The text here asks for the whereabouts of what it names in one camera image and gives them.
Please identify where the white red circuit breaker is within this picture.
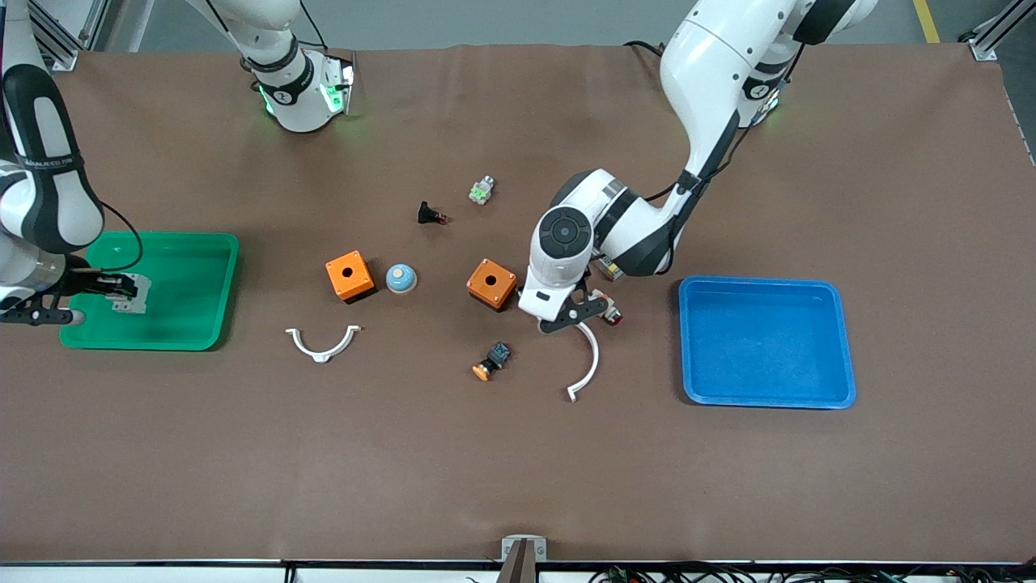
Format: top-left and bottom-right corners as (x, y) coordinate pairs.
(109, 274), (152, 315)

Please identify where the orange button box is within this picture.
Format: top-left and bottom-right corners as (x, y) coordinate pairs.
(325, 250), (377, 304)
(466, 258), (519, 312)

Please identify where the orange white red indicator lamp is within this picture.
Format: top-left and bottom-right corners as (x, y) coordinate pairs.
(589, 288), (624, 326)

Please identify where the orange cap push button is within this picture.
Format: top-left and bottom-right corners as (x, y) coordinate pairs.
(472, 341), (512, 382)

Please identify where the green plastic tray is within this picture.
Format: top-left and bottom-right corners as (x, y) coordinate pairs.
(59, 232), (240, 352)

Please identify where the brown table cover mat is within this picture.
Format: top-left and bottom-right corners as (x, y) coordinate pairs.
(0, 42), (1036, 564)

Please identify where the blue plastic tray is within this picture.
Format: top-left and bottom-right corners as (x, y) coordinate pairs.
(678, 275), (857, 410)

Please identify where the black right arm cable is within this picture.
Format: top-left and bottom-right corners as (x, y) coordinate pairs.
(101, 201), (145, 273)

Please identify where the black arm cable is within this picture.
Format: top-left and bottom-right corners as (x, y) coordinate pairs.
(101, 201), (145, 273)
(643, 105), (749, 203)

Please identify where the large white curved bracket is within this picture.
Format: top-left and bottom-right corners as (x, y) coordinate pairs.
(538, 320), (601, 403)

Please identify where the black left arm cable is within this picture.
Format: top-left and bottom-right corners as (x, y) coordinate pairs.
(643, 105), (749, 203)

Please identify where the aluminium frame profile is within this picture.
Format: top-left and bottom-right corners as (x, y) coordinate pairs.
(28, 0), (110, 72)
(959, 0), (1036, 62)

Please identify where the small white curved bracket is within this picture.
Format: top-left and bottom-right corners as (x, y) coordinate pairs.
(285, 325), (362, 364)

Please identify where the grey metal table bracket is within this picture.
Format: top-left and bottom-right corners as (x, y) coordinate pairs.
(501, 535), (548, 562)

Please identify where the black cable bundle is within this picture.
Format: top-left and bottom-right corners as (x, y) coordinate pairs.
(591, 563), (1036, 583)

